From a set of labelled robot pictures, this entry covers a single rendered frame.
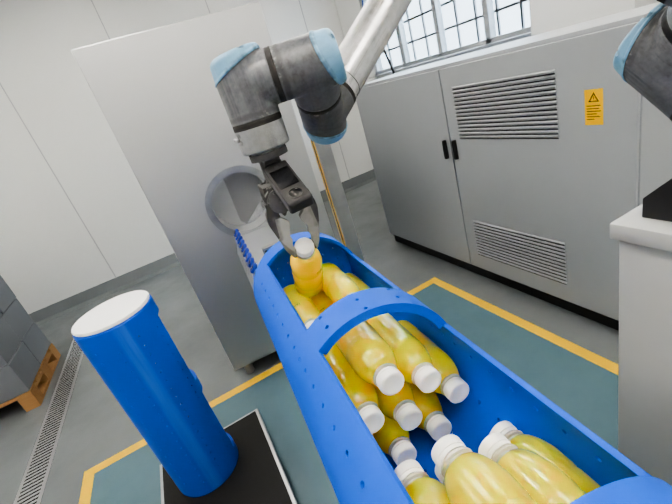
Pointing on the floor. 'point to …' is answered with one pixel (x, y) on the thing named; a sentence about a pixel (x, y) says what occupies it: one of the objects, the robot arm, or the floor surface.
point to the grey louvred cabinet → (521, 160)
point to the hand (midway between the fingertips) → (305, 248)
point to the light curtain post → (337, 197)
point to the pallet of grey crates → (23, 354)
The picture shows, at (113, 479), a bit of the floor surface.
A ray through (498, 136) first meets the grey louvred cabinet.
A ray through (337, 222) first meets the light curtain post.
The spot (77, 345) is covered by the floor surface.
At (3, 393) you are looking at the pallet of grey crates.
